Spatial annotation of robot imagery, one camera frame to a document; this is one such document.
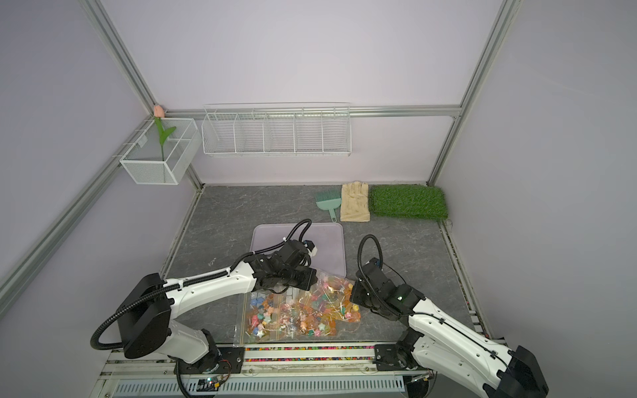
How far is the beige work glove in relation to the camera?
→ 43.4 inches

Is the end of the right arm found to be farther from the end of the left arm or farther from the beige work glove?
the beige work glove

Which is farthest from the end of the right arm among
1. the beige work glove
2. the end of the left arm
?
the beige work glove
